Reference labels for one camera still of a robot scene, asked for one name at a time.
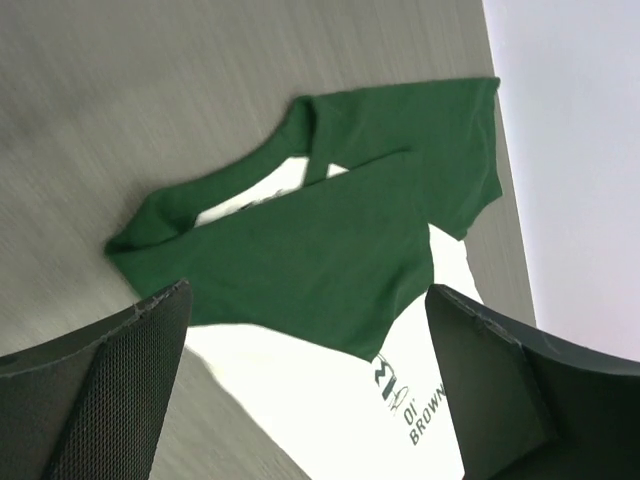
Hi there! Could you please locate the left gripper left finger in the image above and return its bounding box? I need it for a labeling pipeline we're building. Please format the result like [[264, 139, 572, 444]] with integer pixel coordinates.
[[1, 280, 193, 480]]

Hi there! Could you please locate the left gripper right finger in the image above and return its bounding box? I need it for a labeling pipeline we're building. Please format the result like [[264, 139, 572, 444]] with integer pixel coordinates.
[[425, 284, 639, 480]]

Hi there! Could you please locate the green and white t-shirt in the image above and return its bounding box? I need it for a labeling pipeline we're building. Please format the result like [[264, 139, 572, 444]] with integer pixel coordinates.
[[104, 77, 502, 479]]

